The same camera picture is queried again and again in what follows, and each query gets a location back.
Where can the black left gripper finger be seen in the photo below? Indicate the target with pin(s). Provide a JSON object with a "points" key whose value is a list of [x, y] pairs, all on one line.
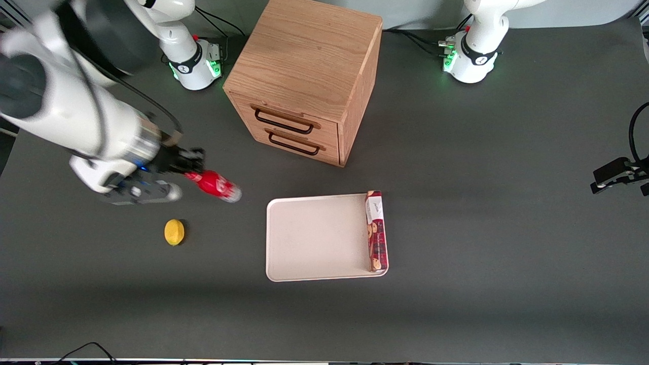
{"points": [[645, 188], [611, 175]]}

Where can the wooden drawer cabinet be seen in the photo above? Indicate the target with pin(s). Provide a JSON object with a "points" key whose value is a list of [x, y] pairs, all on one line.
{"points": [[304, 56]]}

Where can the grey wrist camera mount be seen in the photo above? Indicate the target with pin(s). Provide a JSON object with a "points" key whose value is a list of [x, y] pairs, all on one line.
{"points": [[147, 193]]}

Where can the red coke bottle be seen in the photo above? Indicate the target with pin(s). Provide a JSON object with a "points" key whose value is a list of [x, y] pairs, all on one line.
{"points": [[215, 185]]}

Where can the white plastic tray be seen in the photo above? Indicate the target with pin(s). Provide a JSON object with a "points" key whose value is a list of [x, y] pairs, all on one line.
{"points": [[314, 238]]}

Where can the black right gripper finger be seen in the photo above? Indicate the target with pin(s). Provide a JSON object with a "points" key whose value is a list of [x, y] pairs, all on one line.
{"points": [[190, 154], [185, 169]]}

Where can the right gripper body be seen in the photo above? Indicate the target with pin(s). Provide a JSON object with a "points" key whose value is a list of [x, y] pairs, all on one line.
{"points": [[171, 158]]}

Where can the red cookie box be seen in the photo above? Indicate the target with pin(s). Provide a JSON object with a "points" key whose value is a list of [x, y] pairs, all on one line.
{"points": [[377, 238]]}

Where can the yellow lemon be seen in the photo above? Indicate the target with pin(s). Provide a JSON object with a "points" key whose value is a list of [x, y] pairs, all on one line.
{"points": [[174, 232]]}

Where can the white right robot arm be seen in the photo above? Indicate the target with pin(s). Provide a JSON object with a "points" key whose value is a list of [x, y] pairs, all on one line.
{"points": [[66, 106]]}

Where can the aluminium frame profile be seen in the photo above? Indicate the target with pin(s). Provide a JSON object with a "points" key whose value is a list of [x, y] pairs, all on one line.
{"points": [[12, 12]]}

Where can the wooden drawer front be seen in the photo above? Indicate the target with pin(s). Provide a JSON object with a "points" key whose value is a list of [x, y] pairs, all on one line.
{"points": [[324, 126], [329, 152]]}

